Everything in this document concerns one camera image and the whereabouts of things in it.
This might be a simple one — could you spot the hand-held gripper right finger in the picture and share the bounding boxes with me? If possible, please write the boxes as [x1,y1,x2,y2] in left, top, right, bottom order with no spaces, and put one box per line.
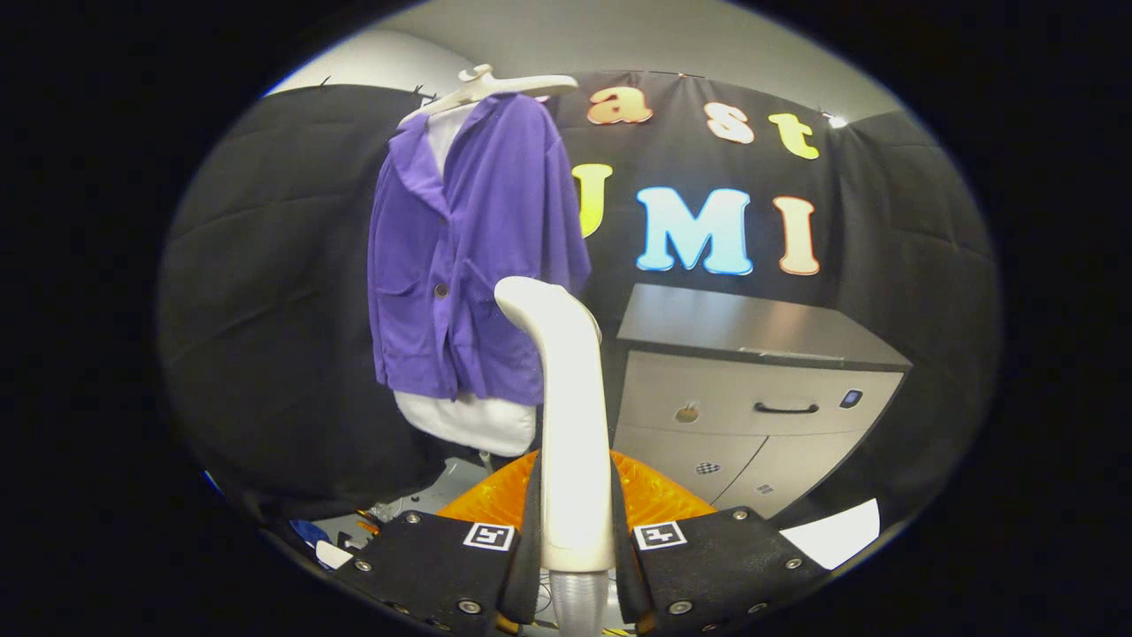
[610,449,832,636]

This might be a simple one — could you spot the white flat board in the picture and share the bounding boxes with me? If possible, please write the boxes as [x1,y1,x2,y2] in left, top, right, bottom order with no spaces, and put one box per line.
[779,497,882,571]

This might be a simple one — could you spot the purple corduroy jacket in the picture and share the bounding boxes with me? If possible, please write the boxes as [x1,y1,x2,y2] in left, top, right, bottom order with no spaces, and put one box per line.
[367,91,593,407]

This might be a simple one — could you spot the grey drawer cabinet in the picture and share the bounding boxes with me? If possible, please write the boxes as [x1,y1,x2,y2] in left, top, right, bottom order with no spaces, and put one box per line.
[611,283,914,521]

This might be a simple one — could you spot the white clothes hanger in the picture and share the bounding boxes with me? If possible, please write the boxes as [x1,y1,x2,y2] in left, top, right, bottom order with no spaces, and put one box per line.
[397,63,580,127]

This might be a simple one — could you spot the white garment steamer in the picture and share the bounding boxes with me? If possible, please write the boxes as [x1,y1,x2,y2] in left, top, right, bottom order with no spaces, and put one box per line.
[493,276,618,637]

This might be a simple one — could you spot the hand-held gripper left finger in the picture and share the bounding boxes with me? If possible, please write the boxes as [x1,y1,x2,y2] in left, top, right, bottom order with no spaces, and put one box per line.
[332,449,544,636]

